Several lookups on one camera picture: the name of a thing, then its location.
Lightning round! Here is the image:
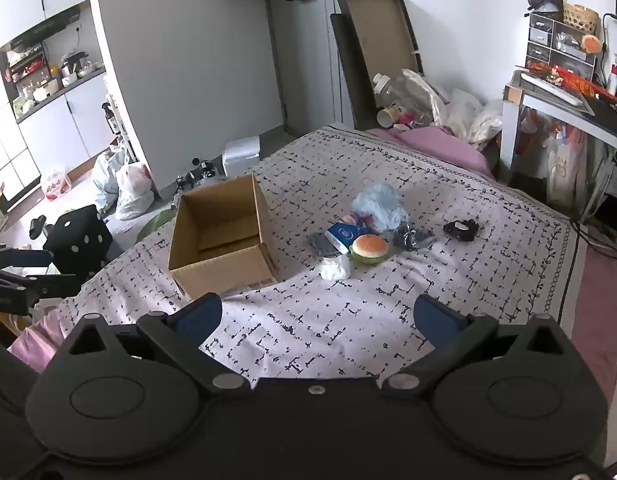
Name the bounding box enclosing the white desk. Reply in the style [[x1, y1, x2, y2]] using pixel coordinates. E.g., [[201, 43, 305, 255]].
[[499, 70, 617, 221]]

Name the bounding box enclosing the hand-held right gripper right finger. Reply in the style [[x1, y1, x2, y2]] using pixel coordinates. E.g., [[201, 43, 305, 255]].
[[381, 294, 574, 393]]

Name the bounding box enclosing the small black plush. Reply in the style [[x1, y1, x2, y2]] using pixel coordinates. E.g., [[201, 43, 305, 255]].
[[443, 219, 482, 242]]

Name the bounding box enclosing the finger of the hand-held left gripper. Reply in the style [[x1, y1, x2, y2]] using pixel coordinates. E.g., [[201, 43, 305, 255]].
[[0, 266, 82, 317], [0, 244, 55, 270]]

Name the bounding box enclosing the white box appliance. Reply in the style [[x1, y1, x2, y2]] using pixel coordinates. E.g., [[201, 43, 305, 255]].
[[222, 136, 263, 177]]

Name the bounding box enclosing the grey drawer organizer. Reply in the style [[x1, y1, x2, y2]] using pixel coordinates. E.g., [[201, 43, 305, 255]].
[[526, 10, 597, 68]]

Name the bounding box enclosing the white tote bag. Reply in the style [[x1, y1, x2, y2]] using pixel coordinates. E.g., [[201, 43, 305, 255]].
[[546, 132, 589, 207]]

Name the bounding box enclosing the black dice stool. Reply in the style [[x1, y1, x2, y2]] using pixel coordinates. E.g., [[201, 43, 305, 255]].
[[42, 205, 114, 281]]

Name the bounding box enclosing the folded dark table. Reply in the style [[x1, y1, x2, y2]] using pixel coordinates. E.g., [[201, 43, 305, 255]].
[[331, 0, 424, 131]]

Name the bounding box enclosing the white soft pouch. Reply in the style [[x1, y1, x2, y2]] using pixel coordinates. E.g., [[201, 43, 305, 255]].
[[319, 254, 353, 281]]

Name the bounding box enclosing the large clear plastic bottle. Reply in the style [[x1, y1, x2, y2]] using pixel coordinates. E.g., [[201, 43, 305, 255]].
[[373, 72, 434, 126]]

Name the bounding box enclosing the small plastic bag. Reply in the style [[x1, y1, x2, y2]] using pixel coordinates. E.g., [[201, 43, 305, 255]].
[[41, 165, 72, 202]]

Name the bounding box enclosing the white and red plastic bag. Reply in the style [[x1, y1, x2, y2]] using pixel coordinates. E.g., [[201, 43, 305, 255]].
[[116, 162, 155, 221]]

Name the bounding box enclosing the white black-patterned bedspread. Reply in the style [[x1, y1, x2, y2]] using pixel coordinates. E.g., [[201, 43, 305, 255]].
[[8, 127, 589, 383]]

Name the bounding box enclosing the blue and white packet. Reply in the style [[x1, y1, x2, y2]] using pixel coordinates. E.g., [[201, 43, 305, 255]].
[[325, 220, 362, 256]]

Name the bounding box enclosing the red paper decoration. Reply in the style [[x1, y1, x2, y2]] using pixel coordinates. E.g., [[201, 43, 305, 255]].
[[516, 60, 617, 105]]

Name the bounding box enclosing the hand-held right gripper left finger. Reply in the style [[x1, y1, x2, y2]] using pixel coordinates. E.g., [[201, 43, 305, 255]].
[[63, 292, 252, 396]]

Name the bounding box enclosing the grey plastic bag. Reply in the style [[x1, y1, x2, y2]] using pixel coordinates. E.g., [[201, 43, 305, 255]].
[[91, 147, 129, 211]]

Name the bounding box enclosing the brown cardboard box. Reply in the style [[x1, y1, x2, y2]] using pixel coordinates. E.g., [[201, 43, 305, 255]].
[[167, 173, 280, 301]]

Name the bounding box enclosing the burger plush toy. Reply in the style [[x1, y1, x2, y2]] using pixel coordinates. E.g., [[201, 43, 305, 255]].
[[349, 234, 389, 265]]

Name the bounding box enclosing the kitchen shelf with dishes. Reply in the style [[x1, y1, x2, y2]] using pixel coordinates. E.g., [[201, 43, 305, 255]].
[[0, 42, 106, 122]]

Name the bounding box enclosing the woven basket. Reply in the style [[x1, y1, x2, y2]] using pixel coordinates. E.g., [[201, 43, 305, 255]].
[[563, 4, 600, 36]]

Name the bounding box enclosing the white crumpled plastic bag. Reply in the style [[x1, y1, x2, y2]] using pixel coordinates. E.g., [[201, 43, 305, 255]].
[[446, 87, 504, 150]]

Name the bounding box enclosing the dark shiny packet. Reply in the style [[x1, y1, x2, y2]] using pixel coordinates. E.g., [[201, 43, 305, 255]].
[[393, 222, 437, 252]]

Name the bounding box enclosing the grey fuzzy cloth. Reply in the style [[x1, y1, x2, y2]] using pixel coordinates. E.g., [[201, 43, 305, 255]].
[[310, 233, 339, 257]]

